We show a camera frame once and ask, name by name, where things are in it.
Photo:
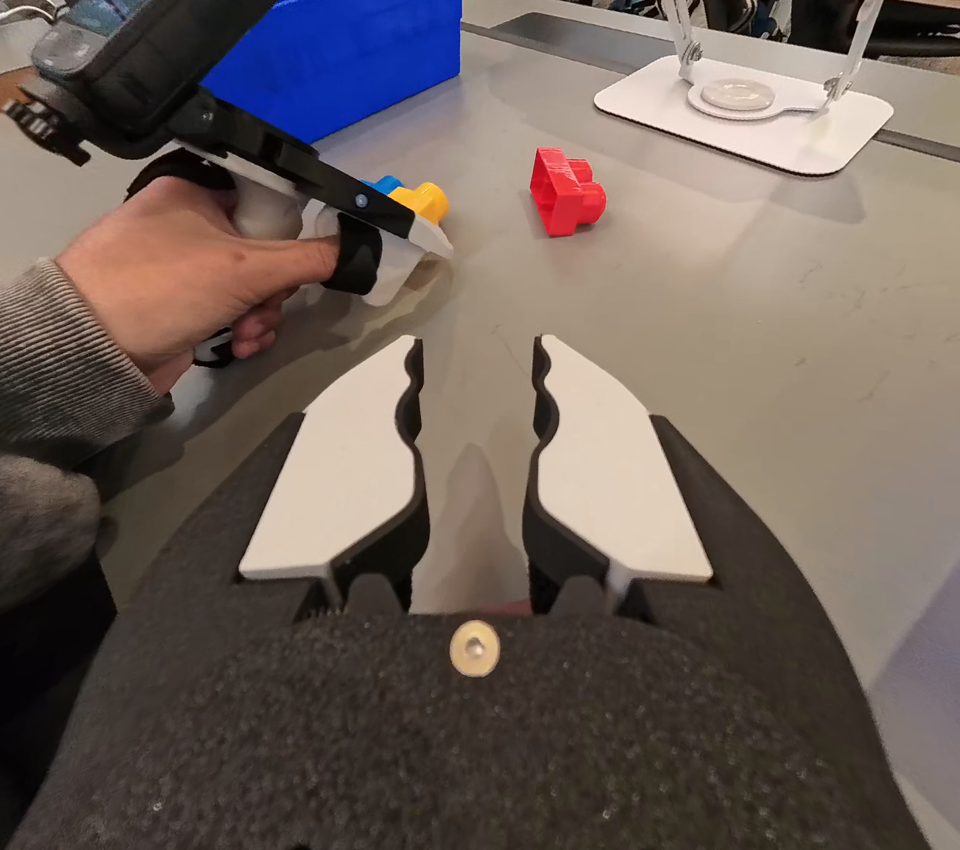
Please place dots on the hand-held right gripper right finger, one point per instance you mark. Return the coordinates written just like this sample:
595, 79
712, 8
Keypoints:
615, 475

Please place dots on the red two-stud block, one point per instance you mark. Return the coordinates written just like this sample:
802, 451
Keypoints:
559, 190

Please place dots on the grey desk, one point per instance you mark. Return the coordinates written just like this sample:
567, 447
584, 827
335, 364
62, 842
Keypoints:
675, 340

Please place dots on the blue toy block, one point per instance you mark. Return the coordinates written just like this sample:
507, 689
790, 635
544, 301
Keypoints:
382, 185

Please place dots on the black white striped bag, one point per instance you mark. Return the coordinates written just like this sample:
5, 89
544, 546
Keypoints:
720, 3

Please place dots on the yellow toy block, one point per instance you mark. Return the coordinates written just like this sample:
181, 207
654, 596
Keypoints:
424, 199

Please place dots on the white instruction stand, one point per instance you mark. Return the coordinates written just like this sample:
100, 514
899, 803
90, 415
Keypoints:
825, 130

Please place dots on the person's dark trousers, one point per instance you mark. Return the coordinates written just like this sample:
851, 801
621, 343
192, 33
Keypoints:
45, 677

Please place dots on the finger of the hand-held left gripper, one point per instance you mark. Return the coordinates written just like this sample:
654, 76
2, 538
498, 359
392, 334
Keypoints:
431, 239
401, 273

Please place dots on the blue plastic bin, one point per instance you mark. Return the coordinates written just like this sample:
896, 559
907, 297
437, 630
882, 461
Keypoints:
360, 55

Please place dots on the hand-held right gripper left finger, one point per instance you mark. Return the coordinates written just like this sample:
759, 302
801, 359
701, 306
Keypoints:
330, 475

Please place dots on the person's left hand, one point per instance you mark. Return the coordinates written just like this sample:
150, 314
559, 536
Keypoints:
172, 265

